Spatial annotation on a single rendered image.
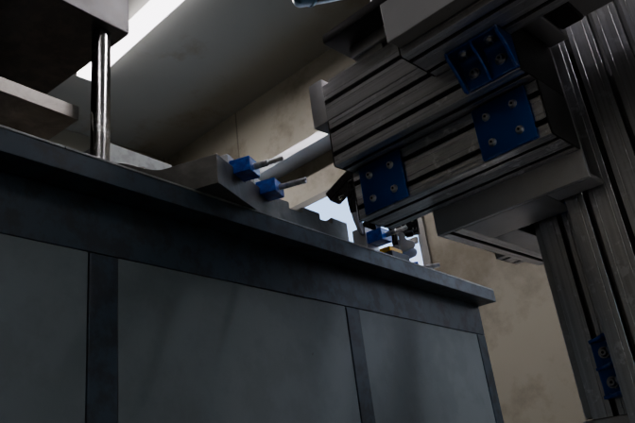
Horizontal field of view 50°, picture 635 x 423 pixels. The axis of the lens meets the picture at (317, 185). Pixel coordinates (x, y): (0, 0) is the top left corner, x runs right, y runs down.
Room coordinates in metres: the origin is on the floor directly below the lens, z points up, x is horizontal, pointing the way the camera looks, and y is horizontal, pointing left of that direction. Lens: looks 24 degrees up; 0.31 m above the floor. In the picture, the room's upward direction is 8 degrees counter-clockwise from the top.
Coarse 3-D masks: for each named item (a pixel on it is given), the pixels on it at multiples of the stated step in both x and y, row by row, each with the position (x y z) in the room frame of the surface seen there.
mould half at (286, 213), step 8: (280, 200) 1.33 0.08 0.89; (280, 208) 1.33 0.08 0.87; (288, 208) 1.35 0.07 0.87; (304, 208) 1.40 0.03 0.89; (288, 216) 1.35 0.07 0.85; (296, 216) 1.37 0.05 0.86; (304, 216) 1.39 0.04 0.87; (312, 216) 1.42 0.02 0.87; (304, 224) 1.39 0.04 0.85; (312, 224) 1.41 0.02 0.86; (320, 224) 1.44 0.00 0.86; (328, 224) 1.47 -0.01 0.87; (336, 224) 1.49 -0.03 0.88; (344, 224) 1.52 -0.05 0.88; (328, 232) 1.46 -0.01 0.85; (336, 232) 1.49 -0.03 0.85; (344, 232) 1.51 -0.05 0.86
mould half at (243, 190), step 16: (208, 160) 1.03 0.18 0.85; (224, 160) 1.05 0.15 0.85; (160, 176) 1.06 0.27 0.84; (176, 176) 1.05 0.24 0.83; (192, 176) 1.04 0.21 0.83; (208, 176) 1.03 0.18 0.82; (224, 176) 1.05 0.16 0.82; (208, 192) 1.06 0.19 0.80; (224, 192) 1.06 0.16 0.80; (240, 192) 1.10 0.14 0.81; (256, 192) 1.17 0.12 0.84; (256, 208) 1.16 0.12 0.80; (272, 208) 1.24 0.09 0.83
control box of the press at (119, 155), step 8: (112, 144) 2.01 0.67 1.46; (88, 152) 2.02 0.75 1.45; (112, 152) 2.01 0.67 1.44; (120, 152) 2.04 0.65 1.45; (128, 152) 2.06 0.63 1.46; (136, 152) 2.09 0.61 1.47; (112, 160) 2.01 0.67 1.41; (120, 160) 2.04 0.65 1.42; (128, 160) 2.06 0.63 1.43; (136, 160) 2.09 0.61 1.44; (144, 160) 2.12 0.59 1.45; (152, 160) 2.15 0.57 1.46; (152, 168) 2.15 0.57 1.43; (160, 168) 2.18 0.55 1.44
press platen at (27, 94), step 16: (0, 80) 1.66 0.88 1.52; (0, 96) 1.69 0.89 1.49; (16, 96) 1.70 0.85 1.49; (32, 96) 1.74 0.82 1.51; (48, 96) 1.78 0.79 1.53; (0, 112) 1.77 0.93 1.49; (16, 112) 1.78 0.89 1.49; (32, 112) 1.79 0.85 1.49; (48, 112) 1.81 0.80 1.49; (64, 112) 1.83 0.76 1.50; (16, 128) 1.87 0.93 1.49; (32, 128) 1.89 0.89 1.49; (48, 128) 1.90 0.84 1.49; (64, 128) 1.91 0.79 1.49
